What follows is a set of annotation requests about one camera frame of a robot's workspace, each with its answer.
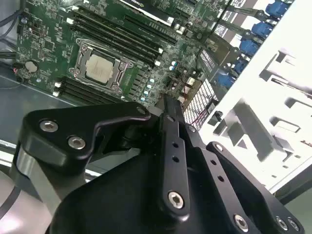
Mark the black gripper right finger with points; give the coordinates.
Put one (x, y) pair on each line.
(231, 195)

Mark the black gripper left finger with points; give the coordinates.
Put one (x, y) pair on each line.
(61, 146)

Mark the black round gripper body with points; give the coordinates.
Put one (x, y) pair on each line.
(117, 200)

